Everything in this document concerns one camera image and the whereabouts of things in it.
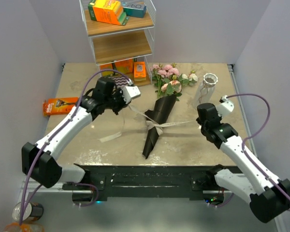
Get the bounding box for pink artificial flower bouquet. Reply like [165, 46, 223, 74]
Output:
[151, 63, 198, 102]

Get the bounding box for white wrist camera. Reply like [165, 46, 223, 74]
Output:
[122, 86, 141, 104]
[216, 95, 234, 118]

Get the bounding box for teal box top shelf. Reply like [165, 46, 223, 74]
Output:
[121, 1, 146, 18]

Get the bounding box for orange sponge pack middle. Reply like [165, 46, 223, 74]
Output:
[114, 58, 134, 74]

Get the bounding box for orange sponge box top shelf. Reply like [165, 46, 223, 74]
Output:
[87, 0, 130, 26]

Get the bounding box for orange sponge pack left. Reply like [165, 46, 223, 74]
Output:
[100, 63, 114, 77]

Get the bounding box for orange sponge pack right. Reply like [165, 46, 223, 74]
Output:
[133, 61, 146, 81]

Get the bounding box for black wrapping paper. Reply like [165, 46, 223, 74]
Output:
[142, 95, 176, 159]

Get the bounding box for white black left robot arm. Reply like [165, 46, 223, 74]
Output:
[21, 77, 134, 189]

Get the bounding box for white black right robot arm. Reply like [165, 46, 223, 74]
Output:
[196, 100, 290, 223]

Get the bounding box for orange sponge pack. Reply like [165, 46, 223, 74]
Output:
[114, 58, 134, 74]
[133, 61, 146, 81]
[100, 63, 114, 77]

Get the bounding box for metal tin can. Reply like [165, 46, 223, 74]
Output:
[12, 202, 44, 223]

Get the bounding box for aluminium rail frame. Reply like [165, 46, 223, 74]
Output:
[19, 63, 287, 232]

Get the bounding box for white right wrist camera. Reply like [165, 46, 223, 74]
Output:
[216, 95, 234, 118]

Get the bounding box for orange razor package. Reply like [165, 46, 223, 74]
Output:
[43, 97, 78, 116]

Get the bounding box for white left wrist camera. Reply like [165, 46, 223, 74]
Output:
[122, 86, 141, 104]

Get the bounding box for cream printed ribbon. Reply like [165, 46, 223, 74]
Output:
[98, 105, 194, 143]

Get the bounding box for orange plastic container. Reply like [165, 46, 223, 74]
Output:
[3, 222, 45, 232]

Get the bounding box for white wire wooden shelf rack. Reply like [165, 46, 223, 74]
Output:
[79, 0, 156, 86]

